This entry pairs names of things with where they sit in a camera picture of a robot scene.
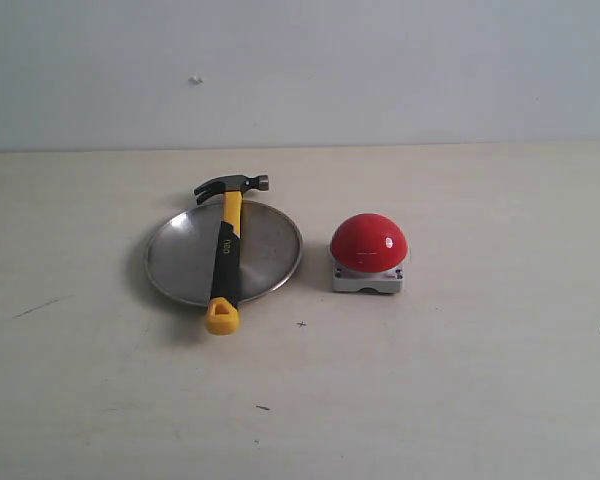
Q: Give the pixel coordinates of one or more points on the yellow black claw hammer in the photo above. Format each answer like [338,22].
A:
[222,316]

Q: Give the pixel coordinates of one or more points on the red dome push button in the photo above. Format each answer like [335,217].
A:
[368,251]

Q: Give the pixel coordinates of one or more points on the round steel plate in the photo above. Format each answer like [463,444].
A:
[179,258]

